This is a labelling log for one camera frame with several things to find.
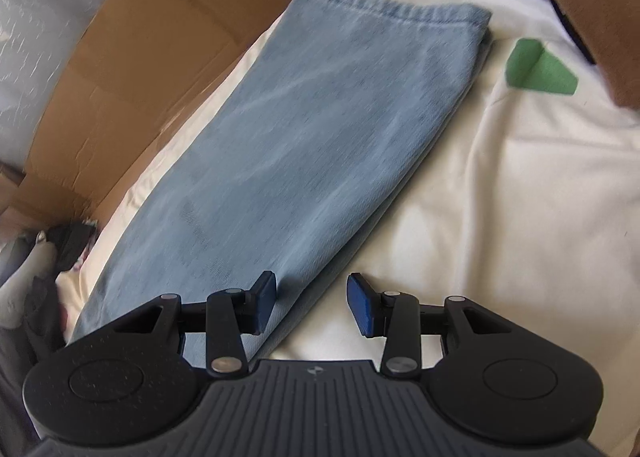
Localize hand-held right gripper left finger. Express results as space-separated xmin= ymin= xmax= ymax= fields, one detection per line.
xmin=112 ymin=271 xmax=277 ymax=378

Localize bear printed bed sheet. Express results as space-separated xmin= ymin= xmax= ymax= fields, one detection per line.
xmin=55 ymin=0 xmax=640 ymax=388

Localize flattened cardboard box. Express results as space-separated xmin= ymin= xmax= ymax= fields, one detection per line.
xmin=0 ymin=0 xmax=376 ymax=222

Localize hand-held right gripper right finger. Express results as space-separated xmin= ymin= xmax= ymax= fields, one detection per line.
xmin=347 ymin=273 xmax=521 ymax=378

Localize white plastic bag pile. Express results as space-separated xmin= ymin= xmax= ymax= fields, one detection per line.
xmin=0 ymin=0 xmax=126 ymax=172

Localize light blue jeans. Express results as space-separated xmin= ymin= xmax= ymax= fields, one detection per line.
xmin=65 ymin=0 xmax=493 ymax=373

